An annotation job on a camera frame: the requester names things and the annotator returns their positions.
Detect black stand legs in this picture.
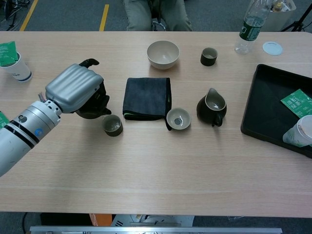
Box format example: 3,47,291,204
0,0,31,31

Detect white green paper cup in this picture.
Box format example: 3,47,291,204
282,115,312,148

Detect green tea packet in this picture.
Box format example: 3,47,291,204
280,89,312,117
0,111,10,130
0,40,20,67

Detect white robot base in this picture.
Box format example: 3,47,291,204
89,213,195,227

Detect black teapot with handle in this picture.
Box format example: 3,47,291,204
75,80,112,120

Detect white storage box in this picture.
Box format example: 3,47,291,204
265,0,297,32

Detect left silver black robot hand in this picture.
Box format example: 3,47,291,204
45,58,110,115

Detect dark brown ceramic pitcher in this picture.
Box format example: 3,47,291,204
196,87,228,127

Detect black plastic tray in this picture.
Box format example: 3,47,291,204
240,63,312,159

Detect dark grey folded cloth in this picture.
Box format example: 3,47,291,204
122,77,173,131

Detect small beige strainer bowl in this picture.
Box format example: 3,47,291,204
166,107,192,131

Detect black tripod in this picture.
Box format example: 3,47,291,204
280,0,312,32

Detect aluminium rail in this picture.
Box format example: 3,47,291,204
29,225,283,234

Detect clear bottle with green label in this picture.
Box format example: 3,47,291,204
234,0,271,55

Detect large beige bowl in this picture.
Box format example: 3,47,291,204
146,40,180,70

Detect dark brown ceramic teacup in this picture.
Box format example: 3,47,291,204
200,47,218,66
101,114,124,137

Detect seated person's legs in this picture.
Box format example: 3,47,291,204
123,0,193,32

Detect white paper cup blue stripe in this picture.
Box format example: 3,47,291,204
0,51,33,83

